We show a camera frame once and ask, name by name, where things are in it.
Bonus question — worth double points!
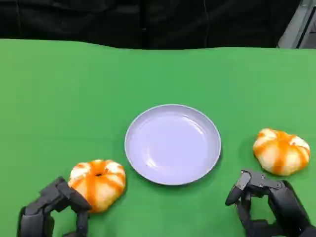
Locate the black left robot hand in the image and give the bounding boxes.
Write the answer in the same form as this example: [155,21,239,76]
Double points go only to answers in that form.
[16,176,92,237]

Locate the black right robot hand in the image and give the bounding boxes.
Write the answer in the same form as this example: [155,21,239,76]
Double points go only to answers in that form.
[225,169,316,237]

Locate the orange white toy bread roll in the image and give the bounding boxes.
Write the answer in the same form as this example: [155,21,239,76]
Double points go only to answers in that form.
[68,159,127,214]
[252,128,311,177]

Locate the green table cloth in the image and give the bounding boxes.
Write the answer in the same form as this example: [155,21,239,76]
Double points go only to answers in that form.
[0,38,316,237]

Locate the lilac plate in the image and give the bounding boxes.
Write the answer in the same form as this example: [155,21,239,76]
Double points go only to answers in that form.
[124,104,222,186]

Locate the black backdrop curtain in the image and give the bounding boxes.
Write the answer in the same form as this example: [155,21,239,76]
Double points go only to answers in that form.
[0,0,304,50]

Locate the grey metal frame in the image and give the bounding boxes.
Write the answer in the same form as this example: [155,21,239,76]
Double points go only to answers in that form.
[276,0,316,49]

